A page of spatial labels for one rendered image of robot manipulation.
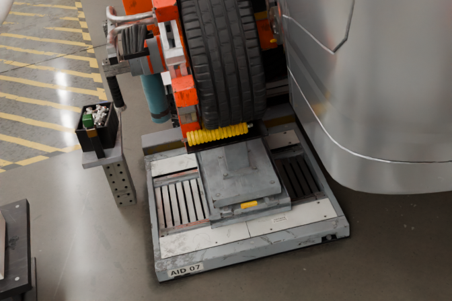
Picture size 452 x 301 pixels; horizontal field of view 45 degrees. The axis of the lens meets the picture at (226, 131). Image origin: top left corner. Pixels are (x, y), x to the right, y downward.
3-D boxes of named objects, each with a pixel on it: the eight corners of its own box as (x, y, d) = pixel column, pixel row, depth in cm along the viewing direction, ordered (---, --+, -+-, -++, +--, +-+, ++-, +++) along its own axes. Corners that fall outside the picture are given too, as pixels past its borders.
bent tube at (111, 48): (163, 43, 186) (157, 14, 179) (108, 55, 184) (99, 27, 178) (159, 23, 200) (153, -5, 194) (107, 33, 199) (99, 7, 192)
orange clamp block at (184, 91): (196, 91, 189) (199, 104, 182) (173, 95, 188) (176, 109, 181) (192, 73, 185) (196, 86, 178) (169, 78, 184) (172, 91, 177)
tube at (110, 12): (159, 20, 202) (153, -7, 195) (107, 31, 200) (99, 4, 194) (155, 3, 216) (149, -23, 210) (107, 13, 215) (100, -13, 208)
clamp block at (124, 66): (131, 72, 189) (127, 58, 186) (105, 78, 188) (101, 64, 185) (130, 65, 193) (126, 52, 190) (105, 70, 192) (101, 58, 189)
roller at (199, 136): (255, 134, 220) (253, 122, 216) (183, 150, 218) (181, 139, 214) (251, 126, 224) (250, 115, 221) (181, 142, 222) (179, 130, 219)
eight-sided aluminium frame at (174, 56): (204, 144, 203) (175, 10, 171) (186, 148, 202) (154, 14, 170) (185, 76, 247) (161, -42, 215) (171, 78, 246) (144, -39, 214)
